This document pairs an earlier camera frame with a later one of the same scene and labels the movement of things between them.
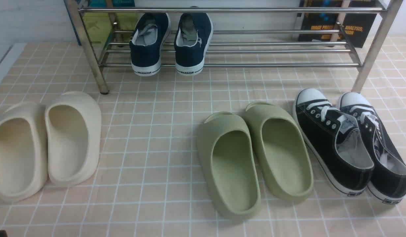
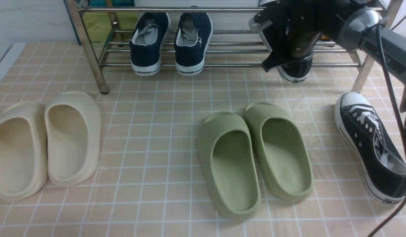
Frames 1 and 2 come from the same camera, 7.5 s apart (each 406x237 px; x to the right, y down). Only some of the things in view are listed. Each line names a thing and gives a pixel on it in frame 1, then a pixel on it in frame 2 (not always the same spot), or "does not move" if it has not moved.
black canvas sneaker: x=335 y=140 -> x=294 y=72
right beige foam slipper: x=74 y=124 does not move
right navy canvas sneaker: x=193 y=35 does not move
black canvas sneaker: x=392 y=173 does not move
